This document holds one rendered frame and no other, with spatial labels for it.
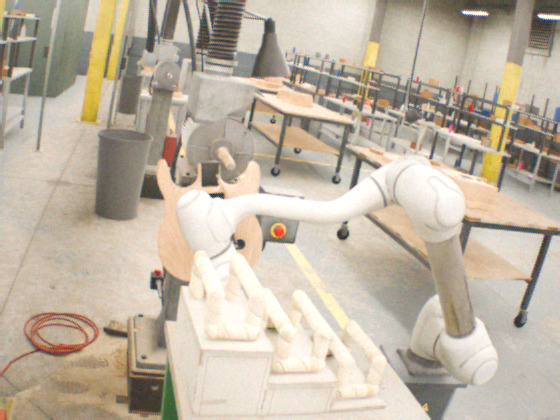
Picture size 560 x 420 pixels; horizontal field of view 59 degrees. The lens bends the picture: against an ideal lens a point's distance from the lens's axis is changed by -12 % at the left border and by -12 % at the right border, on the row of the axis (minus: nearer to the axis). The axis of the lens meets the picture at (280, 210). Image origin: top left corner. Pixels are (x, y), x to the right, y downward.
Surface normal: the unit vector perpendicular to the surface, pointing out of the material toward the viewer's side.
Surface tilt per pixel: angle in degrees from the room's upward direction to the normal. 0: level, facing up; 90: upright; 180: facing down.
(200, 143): 88
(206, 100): 90
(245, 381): 90
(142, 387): 90
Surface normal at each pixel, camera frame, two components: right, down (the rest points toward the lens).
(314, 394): 0.29, 0.33
